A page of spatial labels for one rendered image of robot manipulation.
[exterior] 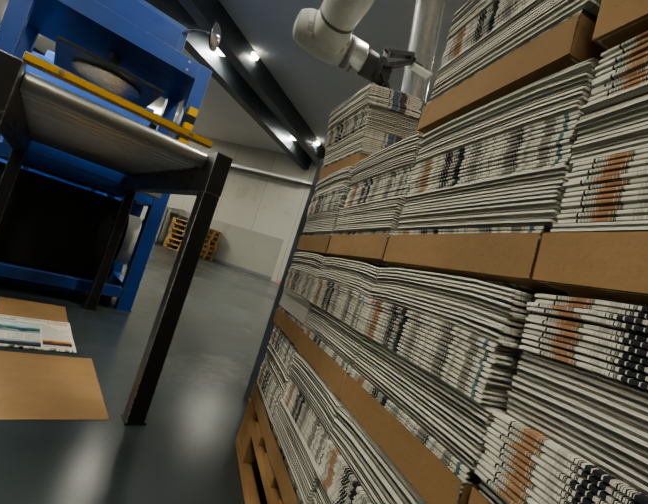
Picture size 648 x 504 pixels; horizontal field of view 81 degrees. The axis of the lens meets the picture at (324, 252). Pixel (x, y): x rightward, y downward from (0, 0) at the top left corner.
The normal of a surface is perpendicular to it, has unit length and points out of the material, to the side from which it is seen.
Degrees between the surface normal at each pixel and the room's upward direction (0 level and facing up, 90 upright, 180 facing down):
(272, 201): 90
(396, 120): 90
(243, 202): 90
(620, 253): 91
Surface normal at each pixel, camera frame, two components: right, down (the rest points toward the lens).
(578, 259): -0.91, -0.28
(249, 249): -0.29, -0.15
